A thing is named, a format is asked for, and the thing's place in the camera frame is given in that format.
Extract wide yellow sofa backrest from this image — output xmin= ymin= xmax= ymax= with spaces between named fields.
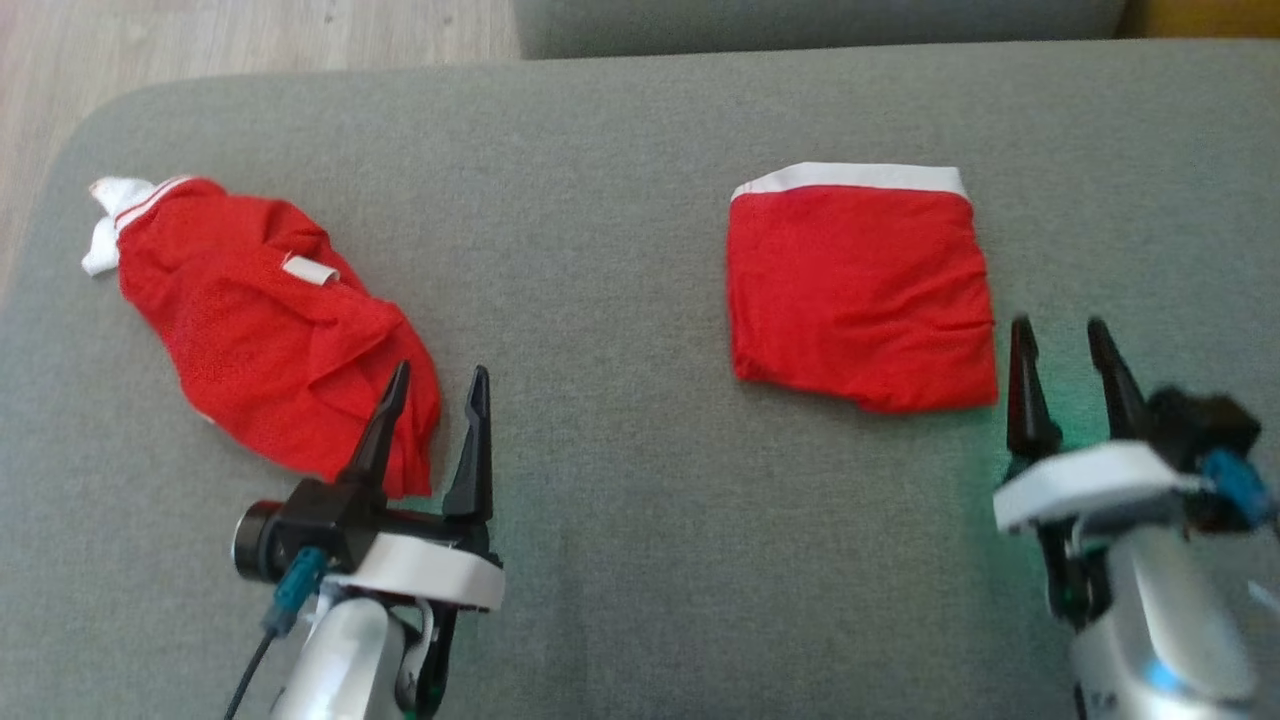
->
xmin=1118 ymin=0 xmax=1280 ymax=41

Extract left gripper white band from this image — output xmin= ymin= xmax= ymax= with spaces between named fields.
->
xmin=325 ymin=360 xmax=506 ymax=613

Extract red jersey with white sleeves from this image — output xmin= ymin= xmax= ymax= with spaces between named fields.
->
xmin=82 ymin=175 xmax=443 ymax=499

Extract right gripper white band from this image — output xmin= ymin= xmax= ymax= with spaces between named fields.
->
xmin=993 ymin=315 xmax=1206 ymax=534

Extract red garment with white band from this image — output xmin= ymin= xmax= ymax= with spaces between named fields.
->
xmin=727 ymin=162 xmax=999 ymax=415

